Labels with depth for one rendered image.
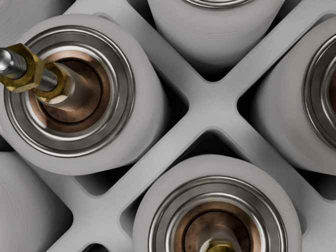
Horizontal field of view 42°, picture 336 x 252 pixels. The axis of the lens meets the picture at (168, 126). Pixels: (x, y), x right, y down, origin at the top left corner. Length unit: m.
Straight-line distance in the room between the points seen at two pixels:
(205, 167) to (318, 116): 0.07
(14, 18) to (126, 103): 0.11
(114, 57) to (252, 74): 0.11
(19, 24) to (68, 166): 0.11
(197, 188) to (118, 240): 0.10
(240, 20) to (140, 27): 0.10
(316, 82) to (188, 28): 0.08
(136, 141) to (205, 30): 0.08
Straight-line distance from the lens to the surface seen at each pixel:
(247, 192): 0.24
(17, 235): 0.29
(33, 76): 0.18
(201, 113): 0.32
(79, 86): 0.23
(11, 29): 0.32
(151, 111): 0.25
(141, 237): 0.25
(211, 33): 0.27
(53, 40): 0.26
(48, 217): 0.34
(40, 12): 0.34
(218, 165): 0.25
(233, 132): 0.32
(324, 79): 0.25
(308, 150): 0.26
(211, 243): 0.21
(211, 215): 0.25
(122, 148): 0.25
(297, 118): 0.25
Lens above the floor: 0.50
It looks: 85 degrees down
